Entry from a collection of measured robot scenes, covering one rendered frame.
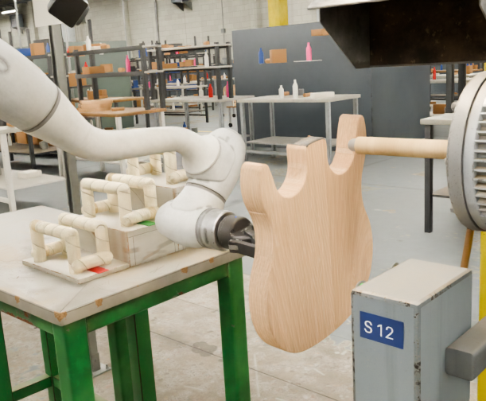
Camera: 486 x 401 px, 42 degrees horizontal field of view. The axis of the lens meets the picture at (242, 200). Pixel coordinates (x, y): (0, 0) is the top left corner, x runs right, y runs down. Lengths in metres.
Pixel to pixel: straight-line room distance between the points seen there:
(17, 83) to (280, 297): 0.57
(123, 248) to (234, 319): 0.37
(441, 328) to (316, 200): 0.41
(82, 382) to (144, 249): 0.37
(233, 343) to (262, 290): 0.68
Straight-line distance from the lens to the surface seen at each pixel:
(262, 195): 1.06
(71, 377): 1.46
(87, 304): 1.42
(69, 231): 1.56
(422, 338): 0.83
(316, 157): 1.16
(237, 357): 1.81
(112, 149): 1.25
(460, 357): 0.88
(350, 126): 1.27
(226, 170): 1.45
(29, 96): 1.12
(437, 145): 1.12
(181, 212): 1.43
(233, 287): 1.73
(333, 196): 1.23
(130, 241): 1.61
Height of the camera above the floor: 1.41
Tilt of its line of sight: 12 degrees down
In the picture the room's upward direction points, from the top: 3 degrees counter-clockwise
